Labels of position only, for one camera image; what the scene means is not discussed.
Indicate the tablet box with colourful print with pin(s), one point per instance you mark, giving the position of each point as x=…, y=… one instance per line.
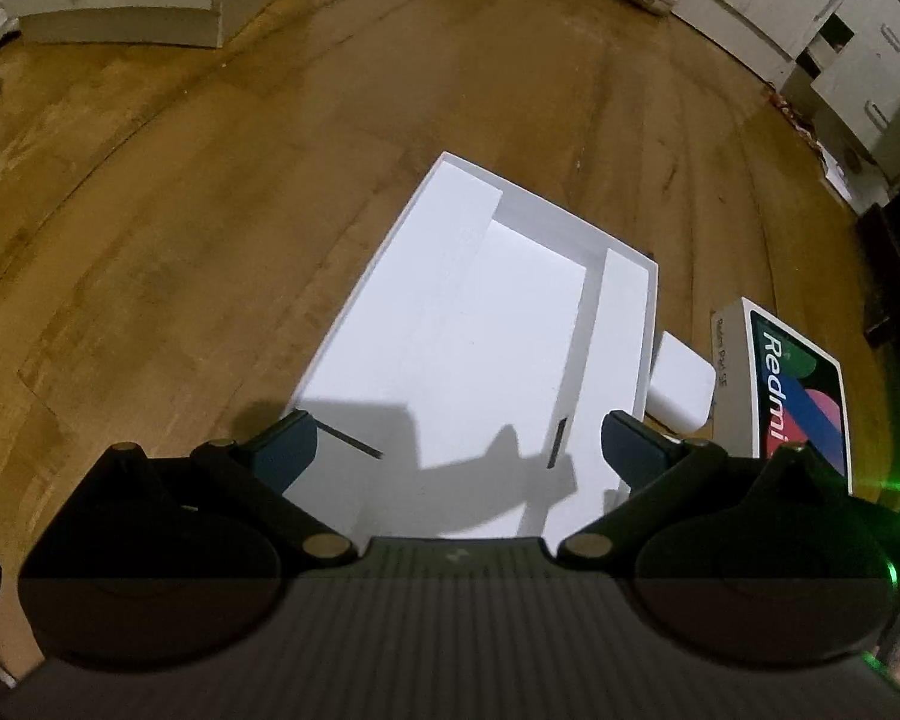
x=791, y=390

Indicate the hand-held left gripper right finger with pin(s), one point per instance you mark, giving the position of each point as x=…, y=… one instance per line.
x=630, y=450

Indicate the large open white box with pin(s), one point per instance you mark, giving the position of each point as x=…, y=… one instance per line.
x=487, y=315

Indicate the row of white cabinets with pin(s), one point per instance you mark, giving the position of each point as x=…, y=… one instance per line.
x=817, y=15

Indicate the dark wooden furniture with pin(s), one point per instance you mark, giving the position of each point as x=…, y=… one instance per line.
x=896, y=255

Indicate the small white box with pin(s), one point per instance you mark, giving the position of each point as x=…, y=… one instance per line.
x=682, y=382

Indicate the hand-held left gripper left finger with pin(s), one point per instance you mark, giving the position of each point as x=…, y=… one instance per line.
x=289, y=450

